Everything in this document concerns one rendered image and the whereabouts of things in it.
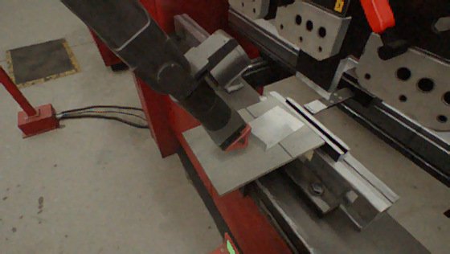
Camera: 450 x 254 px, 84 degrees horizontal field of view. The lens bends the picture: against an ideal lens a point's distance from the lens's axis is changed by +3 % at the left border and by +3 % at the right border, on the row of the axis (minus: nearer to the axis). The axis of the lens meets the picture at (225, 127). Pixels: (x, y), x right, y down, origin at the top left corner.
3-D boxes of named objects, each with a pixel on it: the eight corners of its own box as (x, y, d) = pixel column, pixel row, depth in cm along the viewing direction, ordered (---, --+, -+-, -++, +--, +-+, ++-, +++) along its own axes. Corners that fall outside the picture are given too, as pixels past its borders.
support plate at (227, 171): (182, 135, 56) (182, 132, 55) (273, 99, 65) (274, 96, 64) (219, 198, 45) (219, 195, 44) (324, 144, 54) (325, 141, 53)
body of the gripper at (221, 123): (221, 95, 49) (202, 72, 43) (249, 126, 43) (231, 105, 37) (197, 116, 49) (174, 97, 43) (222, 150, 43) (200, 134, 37)
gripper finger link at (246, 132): (244, 120, 53) (226, 99, 46) (264, 141, 49) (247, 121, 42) (222, 141, 54) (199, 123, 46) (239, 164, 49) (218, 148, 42)
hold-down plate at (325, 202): (245, 133, 72) (246, 125, 70) (260, 126, 74) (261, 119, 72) (320, 220, 54) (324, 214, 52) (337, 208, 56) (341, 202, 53)
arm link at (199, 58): (132, 48, 34) (151, 79, 28) (192, -11, 33) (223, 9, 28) (183, 95, 43) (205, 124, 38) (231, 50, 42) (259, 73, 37)
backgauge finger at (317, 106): (291, 101, 65) (295, 86, 61) (357, 74, 74) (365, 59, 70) (324, 129, 58) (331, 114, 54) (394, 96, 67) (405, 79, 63)
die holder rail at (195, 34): (176, 36, 116) (173, 15, 109) (187, 33, 118) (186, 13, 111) (229, 92, 85) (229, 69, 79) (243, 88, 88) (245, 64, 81)
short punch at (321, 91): (292, 77, 56) (301, 38, 50) (299, 75, 57) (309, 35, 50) (325, 101, 50) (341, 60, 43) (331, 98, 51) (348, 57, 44)
